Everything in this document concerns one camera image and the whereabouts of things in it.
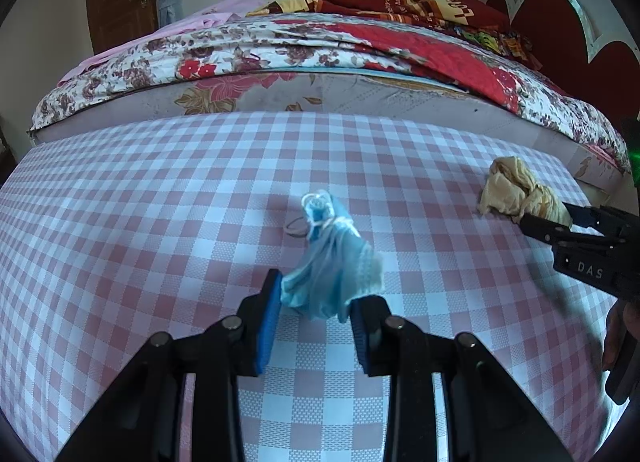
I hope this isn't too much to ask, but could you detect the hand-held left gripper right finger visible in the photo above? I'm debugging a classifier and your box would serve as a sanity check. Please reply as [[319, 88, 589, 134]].
[[349, 293, 576, 462]]

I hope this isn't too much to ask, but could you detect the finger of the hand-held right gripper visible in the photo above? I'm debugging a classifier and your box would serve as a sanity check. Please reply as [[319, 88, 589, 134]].
[[517, 213, 573, 245], [561, 201, 603, 230]]

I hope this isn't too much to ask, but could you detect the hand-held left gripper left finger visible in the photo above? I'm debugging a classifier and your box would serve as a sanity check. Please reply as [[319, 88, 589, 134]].
[[55, 268, 285, 462]]

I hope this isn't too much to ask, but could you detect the beige cloth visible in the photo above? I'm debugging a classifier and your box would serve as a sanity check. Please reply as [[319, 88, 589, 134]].
[[477, 156, 573, 227]]

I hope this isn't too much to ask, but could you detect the blue face mask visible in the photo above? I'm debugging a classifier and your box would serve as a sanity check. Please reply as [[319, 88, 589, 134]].
[[280, 189, 385, 325]]

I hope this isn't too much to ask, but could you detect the person's right hand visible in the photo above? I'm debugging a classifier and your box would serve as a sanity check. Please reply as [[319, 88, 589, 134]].
[[601, 301, 633, 374]]

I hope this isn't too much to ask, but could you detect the pink checked cloth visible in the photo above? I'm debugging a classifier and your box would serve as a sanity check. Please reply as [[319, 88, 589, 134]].
[[0, 109, 626, 462]]

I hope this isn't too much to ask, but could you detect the white bed with red headboard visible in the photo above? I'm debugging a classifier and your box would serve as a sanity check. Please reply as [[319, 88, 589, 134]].
[[30, 0, 640, 193]]

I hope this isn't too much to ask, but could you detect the red printed blanket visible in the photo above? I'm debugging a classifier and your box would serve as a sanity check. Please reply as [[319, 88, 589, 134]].
[[245, 0, 551, 115]]

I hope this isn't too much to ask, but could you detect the pink sheet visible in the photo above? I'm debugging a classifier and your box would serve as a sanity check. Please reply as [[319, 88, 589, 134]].
[[57, 0, 268, 88]]

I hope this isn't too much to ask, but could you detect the black hair tie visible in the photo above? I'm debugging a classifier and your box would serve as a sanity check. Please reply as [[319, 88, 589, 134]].
[[283, 216, 312, 240]]

